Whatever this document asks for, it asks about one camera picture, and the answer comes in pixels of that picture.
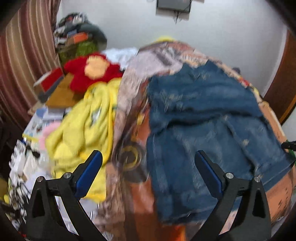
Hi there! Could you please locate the blue denim jacket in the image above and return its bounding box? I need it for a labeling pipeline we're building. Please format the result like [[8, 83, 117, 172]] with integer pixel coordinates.
[[147, 61, 293, 224]]

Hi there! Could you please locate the yellow fleece blanket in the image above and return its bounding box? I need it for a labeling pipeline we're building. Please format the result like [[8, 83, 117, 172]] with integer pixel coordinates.
[[45, 78, 121, 203]]

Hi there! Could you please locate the printed paper box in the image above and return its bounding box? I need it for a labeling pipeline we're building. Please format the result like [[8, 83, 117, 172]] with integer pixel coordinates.
[[22, 106, 67, 142]]

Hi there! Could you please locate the brown cardboard box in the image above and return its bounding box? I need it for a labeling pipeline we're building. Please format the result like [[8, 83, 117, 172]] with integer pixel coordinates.
[[46, 73, 84, 108]]

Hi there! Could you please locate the brown wooden door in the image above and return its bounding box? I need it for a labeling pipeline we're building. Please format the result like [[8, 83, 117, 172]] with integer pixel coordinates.
[[263, 32, 296, 124]]

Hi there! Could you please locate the red plush flower pillow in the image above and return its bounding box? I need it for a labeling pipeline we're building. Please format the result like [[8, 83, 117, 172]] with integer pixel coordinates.
[[63, 53, 123, 93]]

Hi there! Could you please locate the striped maroon curtain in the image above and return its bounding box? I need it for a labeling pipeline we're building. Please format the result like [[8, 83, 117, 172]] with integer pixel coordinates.
[[1, 1, 60, 129]]

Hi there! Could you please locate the white cloth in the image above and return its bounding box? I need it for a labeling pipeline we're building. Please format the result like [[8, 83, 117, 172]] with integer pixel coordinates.
[[101, 47, 138, 71]]

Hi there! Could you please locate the pile of clutter items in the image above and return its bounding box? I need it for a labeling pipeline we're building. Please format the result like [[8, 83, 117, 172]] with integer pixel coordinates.
[[53, 13, 107, 65]]

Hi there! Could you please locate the wall mounted black device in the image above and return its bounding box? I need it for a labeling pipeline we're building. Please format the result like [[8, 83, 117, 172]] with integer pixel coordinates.
[[156, 0, 192, 23]]

